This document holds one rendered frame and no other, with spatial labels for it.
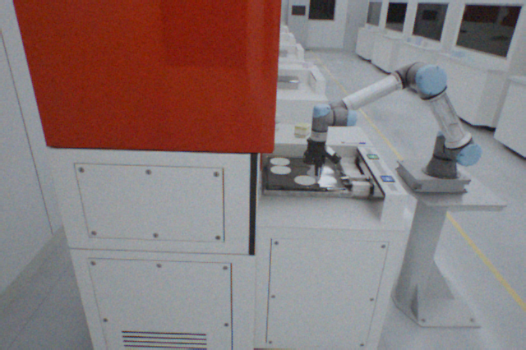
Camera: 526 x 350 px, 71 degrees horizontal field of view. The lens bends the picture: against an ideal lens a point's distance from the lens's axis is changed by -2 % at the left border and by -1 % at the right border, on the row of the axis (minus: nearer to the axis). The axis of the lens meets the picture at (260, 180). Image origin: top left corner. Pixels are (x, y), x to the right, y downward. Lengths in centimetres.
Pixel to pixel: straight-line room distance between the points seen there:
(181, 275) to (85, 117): 67
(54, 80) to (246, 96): 58
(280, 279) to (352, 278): 32
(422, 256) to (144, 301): 151
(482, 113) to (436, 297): 419
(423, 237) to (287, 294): 86
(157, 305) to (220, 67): 97
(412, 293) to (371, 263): 78
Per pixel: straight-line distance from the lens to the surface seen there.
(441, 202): 200
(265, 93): 116
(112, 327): 179
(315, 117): 165
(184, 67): 117
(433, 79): 175
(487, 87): 636
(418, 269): 238
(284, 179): 180
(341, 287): 181
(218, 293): 155
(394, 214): 171
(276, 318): 192
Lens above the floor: 168
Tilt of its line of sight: 26 degrees down
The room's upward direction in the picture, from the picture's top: 2 degrees clockwise
